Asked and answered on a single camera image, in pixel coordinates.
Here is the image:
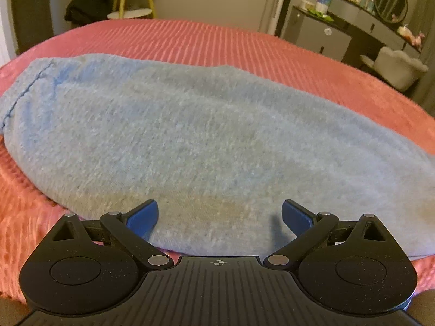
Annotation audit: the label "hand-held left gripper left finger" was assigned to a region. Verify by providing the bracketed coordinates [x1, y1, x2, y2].
[51, 199, 173, 270]

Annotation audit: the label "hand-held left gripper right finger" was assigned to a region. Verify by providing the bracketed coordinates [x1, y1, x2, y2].
[267, 199, 392, 270]

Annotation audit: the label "light blue pants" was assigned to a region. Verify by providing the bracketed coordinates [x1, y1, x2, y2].
[0, 53, 435, 259]

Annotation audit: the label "grey cabinet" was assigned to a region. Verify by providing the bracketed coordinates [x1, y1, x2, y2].
[282, 5, 353, 64]

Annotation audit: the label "pink ribbed blanket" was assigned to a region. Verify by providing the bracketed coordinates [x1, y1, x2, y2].
[0, 18, 435, 313]

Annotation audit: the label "grey vanity desk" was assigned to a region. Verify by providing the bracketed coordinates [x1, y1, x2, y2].
[330, 0, 422, 73]

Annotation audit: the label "black bag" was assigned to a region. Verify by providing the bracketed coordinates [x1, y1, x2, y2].
[64, 0, 113, 28]

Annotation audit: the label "round black-framed mirror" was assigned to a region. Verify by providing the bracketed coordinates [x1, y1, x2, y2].
[372, 0, 409, 24]

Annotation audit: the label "dark door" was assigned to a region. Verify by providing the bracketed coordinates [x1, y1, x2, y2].
[8, 0, 52, 54]

